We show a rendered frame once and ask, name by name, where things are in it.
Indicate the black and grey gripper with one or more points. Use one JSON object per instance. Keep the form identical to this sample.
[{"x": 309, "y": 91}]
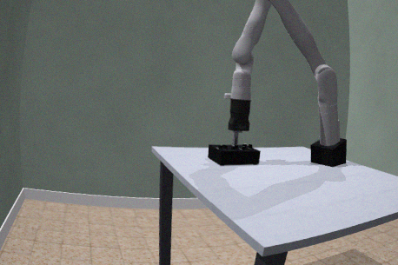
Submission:
[{"x": 239, "y": 110}]

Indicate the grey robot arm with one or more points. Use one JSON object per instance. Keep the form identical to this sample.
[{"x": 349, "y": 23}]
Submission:
[{"x": 303, "y": 39}]

